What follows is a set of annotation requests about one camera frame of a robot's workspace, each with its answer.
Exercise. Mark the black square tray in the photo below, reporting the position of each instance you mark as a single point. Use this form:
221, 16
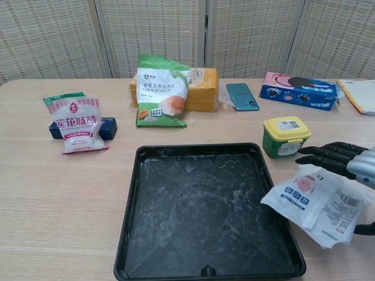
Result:
205, 210

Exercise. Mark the yellow tissue pack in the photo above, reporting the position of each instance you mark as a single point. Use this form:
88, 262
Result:
205, 93

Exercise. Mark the dark blue box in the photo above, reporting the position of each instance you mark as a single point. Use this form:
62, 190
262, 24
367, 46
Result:
108, 127

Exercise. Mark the blue pink cookie box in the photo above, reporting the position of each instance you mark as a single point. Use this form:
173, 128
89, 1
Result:
296, 93

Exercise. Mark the clear plastic wrapper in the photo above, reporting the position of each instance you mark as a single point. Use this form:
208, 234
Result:
223, 98

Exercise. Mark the red white MSG bag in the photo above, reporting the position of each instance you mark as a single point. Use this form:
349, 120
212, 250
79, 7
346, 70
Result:
79, 128

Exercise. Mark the green white snack pouch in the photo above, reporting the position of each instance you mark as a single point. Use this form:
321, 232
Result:
158, 90

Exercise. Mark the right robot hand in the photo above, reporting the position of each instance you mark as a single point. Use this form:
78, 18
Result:
357, 164

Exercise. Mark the teal smartphone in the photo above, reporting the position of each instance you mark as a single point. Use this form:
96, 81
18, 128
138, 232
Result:
241, 96

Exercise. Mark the white red snack bag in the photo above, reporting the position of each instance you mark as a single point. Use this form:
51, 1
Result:
316, 202

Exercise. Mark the white notebook yellow spine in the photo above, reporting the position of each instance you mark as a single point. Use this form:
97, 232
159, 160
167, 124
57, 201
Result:
361, 93

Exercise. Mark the yellow-lidded green container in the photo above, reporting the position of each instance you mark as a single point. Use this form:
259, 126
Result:
278, 143

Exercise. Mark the woven folding screen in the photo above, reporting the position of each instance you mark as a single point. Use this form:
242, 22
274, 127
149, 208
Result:
146, 35

